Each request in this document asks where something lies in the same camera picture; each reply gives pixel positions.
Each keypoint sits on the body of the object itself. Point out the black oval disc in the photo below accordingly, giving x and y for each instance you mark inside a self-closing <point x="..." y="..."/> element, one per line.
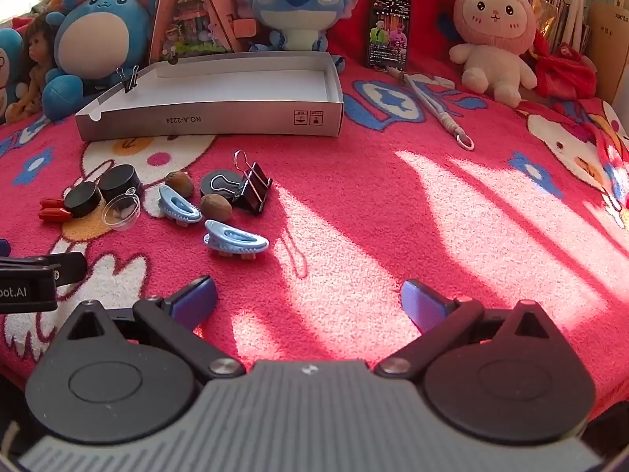
<point x="209" y="188"/>

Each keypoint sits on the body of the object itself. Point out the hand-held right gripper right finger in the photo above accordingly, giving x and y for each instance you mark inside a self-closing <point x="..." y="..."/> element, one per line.
<point x="420" y="305"/>

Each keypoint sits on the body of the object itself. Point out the black smartphone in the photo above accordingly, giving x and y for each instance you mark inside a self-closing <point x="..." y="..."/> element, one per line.
<point x="388" y="29"/>

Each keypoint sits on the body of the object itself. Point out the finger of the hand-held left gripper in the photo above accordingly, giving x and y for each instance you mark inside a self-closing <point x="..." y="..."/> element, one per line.
<point x="69" y="265"/>

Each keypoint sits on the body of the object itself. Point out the triangular pink house model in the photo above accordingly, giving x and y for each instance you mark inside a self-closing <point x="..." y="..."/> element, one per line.
<point x="196" y="19"/>

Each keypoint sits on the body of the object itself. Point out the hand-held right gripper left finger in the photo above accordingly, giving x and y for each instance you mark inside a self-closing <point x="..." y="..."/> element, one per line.
<point x="194" y="301"/>

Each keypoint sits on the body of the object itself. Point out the blue cat plush toy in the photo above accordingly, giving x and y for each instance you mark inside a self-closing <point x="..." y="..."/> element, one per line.
<point x="10" y="69"/>

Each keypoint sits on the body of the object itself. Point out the red plastic spindle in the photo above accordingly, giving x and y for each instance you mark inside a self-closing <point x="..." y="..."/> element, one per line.
<point x="54" y="214"/>

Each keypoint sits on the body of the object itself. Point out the blue hair clip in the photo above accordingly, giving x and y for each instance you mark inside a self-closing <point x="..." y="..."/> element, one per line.
<point x="179" y="207"/>
<point x="236" y="243"/>

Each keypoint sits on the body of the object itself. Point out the small black binder clip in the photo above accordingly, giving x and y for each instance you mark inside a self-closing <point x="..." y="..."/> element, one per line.
<point x="130" y="83"/>

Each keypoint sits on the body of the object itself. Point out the brown-haired doll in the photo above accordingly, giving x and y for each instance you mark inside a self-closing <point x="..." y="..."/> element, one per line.
<point x="37" y="59"/>

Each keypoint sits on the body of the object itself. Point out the blue alien plush toy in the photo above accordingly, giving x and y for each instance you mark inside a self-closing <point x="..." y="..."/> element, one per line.
<point x="295" y="14"/>

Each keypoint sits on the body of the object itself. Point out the round black disc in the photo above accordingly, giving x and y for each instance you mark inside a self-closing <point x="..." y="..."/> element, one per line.
<point x="120" y="182"/>
<point x="81" y="199"/>

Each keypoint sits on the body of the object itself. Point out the pink bunny plush toy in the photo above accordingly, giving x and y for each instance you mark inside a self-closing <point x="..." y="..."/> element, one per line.
<point x="494" y="54"/>

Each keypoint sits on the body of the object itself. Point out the white cardboard box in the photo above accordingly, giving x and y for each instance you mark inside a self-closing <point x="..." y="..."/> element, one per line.
<point x="211" y="120"/>

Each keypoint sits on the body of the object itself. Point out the large black binder clip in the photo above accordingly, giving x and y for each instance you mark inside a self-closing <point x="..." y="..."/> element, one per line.
<point x="253" y="189"/>

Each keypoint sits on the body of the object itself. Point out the clear suction cup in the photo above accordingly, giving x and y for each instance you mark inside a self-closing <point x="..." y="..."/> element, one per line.
<point x="123" y="212"/>

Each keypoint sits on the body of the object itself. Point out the pink printed blanket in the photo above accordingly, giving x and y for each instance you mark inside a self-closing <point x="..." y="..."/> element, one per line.
<point x="373" y="196"/>

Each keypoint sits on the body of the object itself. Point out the crumpled red cloth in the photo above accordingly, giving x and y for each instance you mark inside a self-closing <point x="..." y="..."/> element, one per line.
<point x="565" y="73"/>

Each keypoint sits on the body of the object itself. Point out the brown cardboard sheet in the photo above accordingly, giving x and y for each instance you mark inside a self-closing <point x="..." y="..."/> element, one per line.
<point x="609" y="49"/>

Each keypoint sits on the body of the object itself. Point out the round blue plush toy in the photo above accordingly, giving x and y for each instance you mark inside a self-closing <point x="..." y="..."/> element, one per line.
<point x="93" y="44"/>

